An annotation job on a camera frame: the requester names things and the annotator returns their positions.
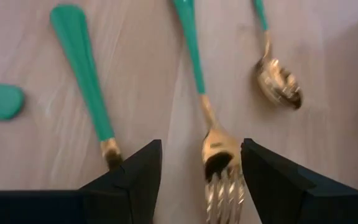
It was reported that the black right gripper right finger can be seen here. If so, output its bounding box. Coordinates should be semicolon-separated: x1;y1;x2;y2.
240;138;358;224

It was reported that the gold fork green handle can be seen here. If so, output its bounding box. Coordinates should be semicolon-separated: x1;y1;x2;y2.
172;0;246;224

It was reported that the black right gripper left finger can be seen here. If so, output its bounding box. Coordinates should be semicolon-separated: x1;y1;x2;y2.
0;139;163;224

